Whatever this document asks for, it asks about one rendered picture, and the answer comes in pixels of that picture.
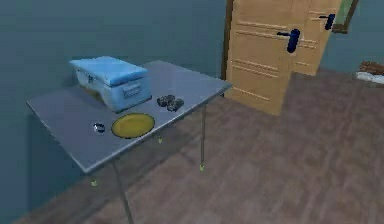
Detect grey metal table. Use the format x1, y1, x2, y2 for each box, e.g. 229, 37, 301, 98
26, 59, 233, 224

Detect dark blue door handle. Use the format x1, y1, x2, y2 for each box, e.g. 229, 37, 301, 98
276, 28, 301, 54
318, 13, 336, 31

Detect light blue box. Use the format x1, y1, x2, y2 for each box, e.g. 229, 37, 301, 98
69, 55, 153, 114

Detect small dark round object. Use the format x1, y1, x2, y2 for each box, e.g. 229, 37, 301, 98
92, 122, 106, 135

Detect brown and white object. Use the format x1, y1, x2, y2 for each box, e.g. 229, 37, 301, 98
355, 60, 384, 86

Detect yellow plate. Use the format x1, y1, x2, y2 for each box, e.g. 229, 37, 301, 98
110, 112, 156, 140

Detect light wooden door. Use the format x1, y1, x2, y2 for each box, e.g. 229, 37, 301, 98
220, 0, 344, 117

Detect brown framed picture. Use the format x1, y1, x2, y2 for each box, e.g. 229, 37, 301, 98
332, 0, 360, 35

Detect black binoculars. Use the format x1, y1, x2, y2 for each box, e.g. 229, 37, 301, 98
156, 94, 185, 113

